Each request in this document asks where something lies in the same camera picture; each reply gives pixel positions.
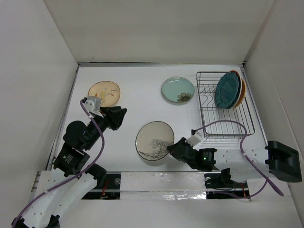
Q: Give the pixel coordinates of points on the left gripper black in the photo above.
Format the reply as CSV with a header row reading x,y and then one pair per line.
x,y
114,115

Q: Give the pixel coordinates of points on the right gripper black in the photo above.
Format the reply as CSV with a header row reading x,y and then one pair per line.
x,y
182,141

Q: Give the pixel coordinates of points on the beige bird plate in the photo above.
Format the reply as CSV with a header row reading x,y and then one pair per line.
x,y
107,91

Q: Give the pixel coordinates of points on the grey tree pattern plate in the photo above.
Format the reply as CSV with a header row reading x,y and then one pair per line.
x,y
153,139

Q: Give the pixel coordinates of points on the light blue flower plate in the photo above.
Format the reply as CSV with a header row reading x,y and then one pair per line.
x,y
178,90

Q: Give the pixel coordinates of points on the dark teal scalloped plate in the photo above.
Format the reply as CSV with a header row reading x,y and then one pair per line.
x,y
227,91

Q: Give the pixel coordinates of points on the orange woven plate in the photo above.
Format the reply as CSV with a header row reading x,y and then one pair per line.
x,y
242,92

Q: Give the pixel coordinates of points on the white blue pattern plate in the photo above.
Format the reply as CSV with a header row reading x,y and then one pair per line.
x,y
240,90

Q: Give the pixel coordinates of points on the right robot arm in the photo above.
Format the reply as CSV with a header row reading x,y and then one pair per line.
x,y
274,160

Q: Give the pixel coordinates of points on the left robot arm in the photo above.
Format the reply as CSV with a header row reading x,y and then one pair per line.
x,y
71,178

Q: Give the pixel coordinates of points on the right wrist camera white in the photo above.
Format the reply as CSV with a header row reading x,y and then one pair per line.
x,y
194,139

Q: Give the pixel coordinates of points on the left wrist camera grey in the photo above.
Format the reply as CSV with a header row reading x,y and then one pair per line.
x,y
92,104

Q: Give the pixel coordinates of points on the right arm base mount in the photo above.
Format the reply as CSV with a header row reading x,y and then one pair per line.
x,y
218,184

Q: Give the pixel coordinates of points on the black wire dish rack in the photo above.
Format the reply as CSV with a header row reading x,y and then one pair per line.
x,y
231,123

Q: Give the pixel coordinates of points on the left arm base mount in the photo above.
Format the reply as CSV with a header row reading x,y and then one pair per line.
x,y
109,190

